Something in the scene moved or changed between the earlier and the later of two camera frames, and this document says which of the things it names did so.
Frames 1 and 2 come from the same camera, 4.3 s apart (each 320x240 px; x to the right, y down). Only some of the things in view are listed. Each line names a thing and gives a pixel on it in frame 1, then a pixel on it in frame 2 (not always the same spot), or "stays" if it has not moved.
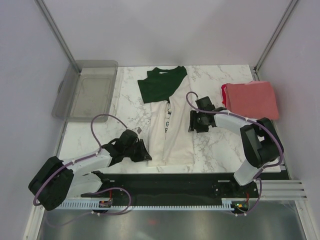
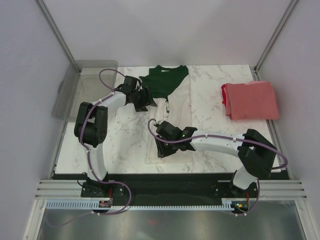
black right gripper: (193, 124) -> (162, 151)
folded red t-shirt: (224, 94) stays
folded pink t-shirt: (254, 99) stays
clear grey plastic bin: (86, 96) stays
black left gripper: (143, 155) -> (146, 101)
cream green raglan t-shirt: (168, 89) stays
